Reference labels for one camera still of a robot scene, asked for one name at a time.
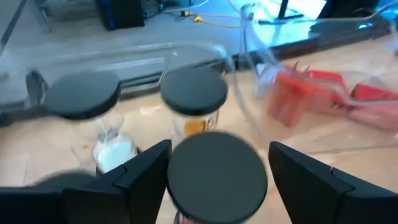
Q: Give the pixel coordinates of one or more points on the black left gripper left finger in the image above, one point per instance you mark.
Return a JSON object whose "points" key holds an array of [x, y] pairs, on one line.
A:
{"points": [[133, 193]]}

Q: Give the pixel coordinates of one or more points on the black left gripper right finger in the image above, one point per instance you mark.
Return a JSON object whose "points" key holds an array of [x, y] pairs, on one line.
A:
{"points": [[317, 196]]}

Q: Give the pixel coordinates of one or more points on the pink sand hourglass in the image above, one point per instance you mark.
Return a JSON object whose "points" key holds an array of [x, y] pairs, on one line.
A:
{"points": [[217, 177]]}

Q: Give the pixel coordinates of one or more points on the red plug adapter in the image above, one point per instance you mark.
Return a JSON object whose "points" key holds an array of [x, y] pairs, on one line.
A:
{"points": [[329, 93], [376, 115]]}

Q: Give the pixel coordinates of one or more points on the white sand hourglass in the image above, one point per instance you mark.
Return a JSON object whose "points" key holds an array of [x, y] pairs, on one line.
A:
{"points": [[82, 95]]}

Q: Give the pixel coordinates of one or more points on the orange sand hourglass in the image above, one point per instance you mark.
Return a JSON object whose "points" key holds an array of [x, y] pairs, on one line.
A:
{"points": [[194, 90]]}

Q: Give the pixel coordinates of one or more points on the black computer case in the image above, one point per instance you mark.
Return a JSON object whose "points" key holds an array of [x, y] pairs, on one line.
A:
{"points": [[119, 14]]}

